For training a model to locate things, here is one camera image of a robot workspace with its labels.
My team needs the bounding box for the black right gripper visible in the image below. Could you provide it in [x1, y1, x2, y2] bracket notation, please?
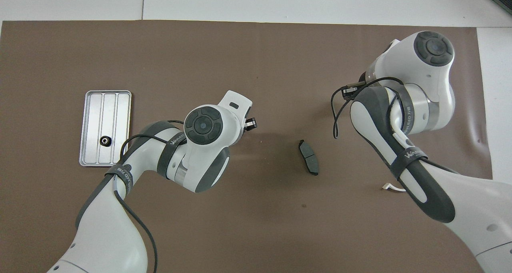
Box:
[343, 83, 366, 99]

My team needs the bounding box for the silver metal tray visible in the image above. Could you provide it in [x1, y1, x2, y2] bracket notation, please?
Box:
[79, 90, 132, 167]

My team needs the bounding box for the brown table mat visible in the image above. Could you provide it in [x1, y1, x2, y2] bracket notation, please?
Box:
[0, 20, 504, 273]

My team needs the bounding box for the grey brake pad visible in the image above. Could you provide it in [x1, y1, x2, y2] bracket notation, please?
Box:
[298, 139, 320, 176]

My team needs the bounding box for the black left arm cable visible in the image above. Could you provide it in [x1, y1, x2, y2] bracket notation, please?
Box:
[113, 120, 185, 273]

